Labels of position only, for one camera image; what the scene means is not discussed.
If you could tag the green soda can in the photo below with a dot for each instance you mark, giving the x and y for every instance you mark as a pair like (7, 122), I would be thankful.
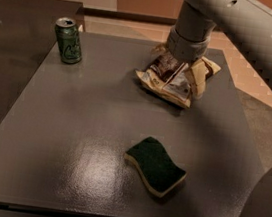
(68, 40)

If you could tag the brown chip bag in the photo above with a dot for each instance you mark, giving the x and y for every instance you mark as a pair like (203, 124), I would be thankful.
(165, 77)

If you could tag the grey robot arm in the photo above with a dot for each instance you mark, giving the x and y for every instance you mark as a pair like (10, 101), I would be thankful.
(248, 25)

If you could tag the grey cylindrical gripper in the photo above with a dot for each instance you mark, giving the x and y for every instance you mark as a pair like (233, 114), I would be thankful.
(187, 49)

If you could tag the green and yellow sponge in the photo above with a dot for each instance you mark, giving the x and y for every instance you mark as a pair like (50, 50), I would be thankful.
(158, 172)

